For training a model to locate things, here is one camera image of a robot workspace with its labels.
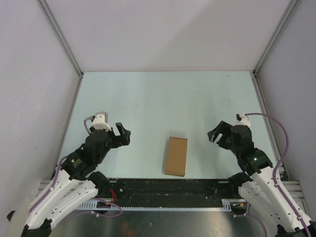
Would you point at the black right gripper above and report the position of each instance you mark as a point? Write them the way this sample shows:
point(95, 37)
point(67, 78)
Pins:
point(222, 127)

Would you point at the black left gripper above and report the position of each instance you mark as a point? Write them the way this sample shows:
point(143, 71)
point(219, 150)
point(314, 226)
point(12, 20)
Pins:
point(125, 138)

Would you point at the brown cardboard box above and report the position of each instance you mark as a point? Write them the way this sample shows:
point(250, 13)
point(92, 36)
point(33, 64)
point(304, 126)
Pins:
point(175, 162)

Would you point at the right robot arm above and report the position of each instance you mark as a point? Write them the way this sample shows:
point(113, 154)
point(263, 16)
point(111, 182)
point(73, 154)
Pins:
point(258, 184)

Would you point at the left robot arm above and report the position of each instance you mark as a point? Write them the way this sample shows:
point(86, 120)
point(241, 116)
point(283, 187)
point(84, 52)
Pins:
point(75, 181)

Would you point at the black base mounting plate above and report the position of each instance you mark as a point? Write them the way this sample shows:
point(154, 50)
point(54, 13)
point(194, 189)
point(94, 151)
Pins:
point(128, 187)

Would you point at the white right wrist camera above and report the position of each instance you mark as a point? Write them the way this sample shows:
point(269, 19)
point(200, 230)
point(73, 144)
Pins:
point(242, 119)

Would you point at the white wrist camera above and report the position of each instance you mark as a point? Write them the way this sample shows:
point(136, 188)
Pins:
point(242, 119)
point(100, 121)

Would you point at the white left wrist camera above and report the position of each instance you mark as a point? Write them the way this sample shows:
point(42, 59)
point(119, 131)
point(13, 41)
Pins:
point(100, 121)

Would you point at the grey slotted cable duct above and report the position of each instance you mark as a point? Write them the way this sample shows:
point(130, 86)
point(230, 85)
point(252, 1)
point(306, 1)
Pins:
point(224, 205)

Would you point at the aluminium frame rail left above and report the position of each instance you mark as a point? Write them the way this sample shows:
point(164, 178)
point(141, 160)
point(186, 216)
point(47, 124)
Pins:
point(59, 34)

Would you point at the aluminium frame rail right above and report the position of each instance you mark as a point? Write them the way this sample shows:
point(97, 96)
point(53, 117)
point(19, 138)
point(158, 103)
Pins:
point(277, 33)

